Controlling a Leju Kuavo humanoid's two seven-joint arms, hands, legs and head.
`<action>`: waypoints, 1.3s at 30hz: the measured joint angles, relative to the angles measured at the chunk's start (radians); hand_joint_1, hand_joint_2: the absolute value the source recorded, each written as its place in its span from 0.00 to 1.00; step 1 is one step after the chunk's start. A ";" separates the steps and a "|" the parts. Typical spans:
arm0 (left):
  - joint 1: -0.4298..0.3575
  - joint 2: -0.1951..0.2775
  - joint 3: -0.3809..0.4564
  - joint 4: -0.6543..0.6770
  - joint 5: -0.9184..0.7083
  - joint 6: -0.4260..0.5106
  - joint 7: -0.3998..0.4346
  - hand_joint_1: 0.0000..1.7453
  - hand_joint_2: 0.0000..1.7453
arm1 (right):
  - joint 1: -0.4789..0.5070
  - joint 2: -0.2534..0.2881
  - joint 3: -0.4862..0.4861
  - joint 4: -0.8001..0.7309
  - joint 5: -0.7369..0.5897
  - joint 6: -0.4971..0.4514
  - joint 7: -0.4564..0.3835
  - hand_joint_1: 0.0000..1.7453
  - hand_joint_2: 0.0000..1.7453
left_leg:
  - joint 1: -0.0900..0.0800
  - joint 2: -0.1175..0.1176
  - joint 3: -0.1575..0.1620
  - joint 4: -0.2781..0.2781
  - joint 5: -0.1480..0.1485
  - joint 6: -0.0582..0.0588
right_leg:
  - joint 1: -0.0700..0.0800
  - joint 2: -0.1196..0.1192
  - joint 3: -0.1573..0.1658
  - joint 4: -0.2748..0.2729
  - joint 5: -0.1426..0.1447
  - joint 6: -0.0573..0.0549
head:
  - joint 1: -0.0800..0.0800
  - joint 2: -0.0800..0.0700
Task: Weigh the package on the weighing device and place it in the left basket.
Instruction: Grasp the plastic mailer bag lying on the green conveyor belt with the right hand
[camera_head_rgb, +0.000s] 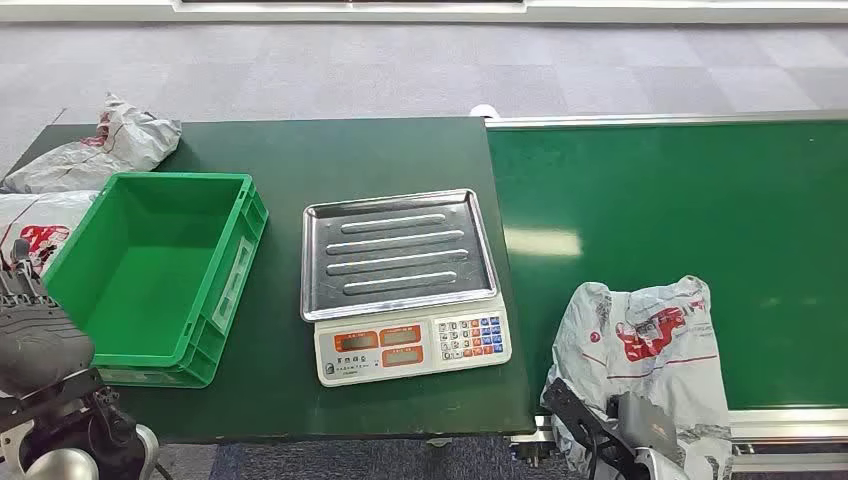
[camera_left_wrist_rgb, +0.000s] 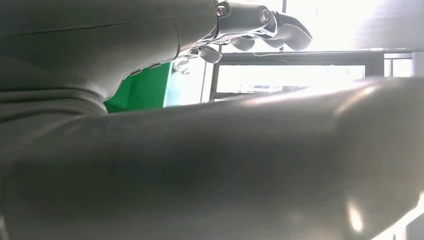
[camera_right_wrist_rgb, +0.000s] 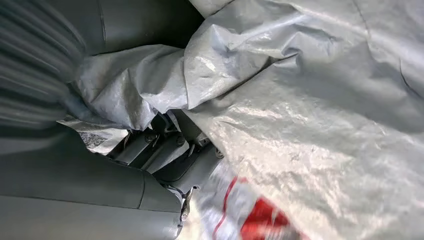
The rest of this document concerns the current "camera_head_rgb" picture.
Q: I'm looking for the crumpled grey courier bag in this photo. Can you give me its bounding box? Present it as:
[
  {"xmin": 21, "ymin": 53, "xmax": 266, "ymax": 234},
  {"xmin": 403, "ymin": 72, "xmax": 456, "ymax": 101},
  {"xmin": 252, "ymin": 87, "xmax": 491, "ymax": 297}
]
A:
[{"xmin": 0, "ymin": 92, "xmax": 183, "ymax": 195}]

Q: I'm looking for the white electronic scale steel tray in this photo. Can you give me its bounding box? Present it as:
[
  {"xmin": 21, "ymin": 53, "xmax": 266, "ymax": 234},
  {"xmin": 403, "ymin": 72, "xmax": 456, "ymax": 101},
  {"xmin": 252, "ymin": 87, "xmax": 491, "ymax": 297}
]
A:
[{"xmin": 300, "ymin": 188, "xmax": 513, "ymax": 389}]

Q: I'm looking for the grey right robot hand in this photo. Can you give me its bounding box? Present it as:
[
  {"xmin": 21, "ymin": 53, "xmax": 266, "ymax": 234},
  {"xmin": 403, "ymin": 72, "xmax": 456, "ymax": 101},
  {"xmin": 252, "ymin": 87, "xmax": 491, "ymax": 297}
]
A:
[{"xmin": 541, "ymin": 377, "xmax": 685, "ymax": 480}]

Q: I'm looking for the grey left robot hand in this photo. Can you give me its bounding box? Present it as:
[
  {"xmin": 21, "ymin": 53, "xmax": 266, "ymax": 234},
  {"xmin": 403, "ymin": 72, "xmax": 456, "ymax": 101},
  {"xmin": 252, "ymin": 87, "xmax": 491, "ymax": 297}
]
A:
[{"xmin": 0, "ymin": 238, "xmax": 96, "ymax": 400}]

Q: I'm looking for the dark green table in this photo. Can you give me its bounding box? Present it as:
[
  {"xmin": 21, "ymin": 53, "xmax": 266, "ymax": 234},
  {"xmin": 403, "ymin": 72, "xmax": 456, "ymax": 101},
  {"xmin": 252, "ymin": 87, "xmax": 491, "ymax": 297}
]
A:
[{"xmin": 3, "ymin": 117, "xmax": 537, "ymax": 445}]

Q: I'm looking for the grey courier bag black lettering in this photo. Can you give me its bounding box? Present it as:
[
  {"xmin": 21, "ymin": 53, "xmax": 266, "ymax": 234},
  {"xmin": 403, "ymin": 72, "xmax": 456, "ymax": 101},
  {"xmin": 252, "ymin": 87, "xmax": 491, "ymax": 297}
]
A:
[{"xmin": 539, "ymin": 274, "xmax": 735, "ymax": 480}]

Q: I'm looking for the green conveyor belt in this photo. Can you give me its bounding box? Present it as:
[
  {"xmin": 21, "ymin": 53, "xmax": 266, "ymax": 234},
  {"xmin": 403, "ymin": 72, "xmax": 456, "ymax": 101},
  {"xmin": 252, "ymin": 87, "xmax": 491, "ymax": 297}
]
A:
[{"xmin": 486, "ymin": 119, "xmax": 848, "ymax": 412}]

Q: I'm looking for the aluminium conveyor rail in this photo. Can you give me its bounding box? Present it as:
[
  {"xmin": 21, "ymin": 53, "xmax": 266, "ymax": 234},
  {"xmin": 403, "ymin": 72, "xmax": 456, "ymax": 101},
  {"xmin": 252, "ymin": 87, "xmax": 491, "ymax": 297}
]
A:
[
  {"xmin": 510, "ymin": 407, "xmax": 848, "ymax": 475},
  {"xmin": 484, "ymin": 109, "xmax": 848, "ymax": 130}
]

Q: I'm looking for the green plastic crate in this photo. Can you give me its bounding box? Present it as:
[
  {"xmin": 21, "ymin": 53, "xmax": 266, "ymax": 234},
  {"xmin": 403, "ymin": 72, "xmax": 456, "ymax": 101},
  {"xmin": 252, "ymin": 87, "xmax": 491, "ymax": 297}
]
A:
[{"xmin": 42, "ymin": 172, "xmax": 270, "ymax": 390}]

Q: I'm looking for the grey courier bag red print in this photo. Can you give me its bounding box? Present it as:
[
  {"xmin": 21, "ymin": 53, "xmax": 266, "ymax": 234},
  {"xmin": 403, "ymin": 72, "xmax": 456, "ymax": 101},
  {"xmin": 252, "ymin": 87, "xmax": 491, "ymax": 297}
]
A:
[{"xmin": 0, "ymin": 190, "xmax": 101, "ymax": 280}]

